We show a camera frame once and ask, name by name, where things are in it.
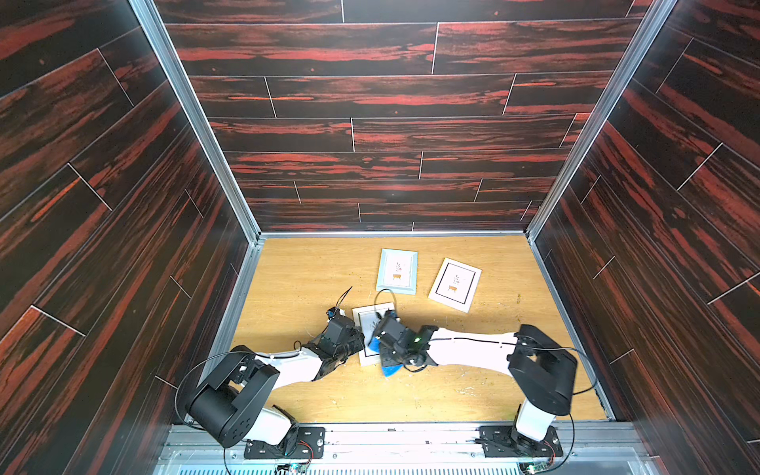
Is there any blue microfiber cloth black trim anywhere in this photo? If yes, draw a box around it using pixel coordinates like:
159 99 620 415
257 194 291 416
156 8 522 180
368 338 403 377

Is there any white picture frame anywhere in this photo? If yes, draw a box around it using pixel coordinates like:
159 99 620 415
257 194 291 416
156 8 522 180
352 303 395 367

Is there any grey-green picture frame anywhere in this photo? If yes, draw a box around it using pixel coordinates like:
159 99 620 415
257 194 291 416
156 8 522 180
376 249 418 295

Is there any white picture frame deer print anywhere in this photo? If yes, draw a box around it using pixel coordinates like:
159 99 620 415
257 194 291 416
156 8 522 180
429 258 482 313

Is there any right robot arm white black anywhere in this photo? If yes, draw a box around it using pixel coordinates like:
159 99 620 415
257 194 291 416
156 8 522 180
369 311 578 443

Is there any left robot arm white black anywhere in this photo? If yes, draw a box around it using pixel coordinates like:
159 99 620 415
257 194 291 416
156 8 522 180
183 314 364 453

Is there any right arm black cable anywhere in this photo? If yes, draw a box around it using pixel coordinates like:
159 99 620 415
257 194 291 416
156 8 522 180
372 288 599 475

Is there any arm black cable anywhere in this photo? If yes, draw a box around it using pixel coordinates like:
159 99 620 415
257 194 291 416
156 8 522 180
372 288 599 475
174 286 354 475

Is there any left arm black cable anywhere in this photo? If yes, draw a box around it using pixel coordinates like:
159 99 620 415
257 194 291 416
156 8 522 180
174 286 354 475

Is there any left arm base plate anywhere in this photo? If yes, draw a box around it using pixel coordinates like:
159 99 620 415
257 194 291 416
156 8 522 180
243 426 326 460

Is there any aluminium front rail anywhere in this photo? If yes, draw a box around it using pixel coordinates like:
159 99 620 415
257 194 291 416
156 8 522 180
154 421 663 474

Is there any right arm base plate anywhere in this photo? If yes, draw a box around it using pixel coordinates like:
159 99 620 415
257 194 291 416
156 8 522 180
475 425 564 458

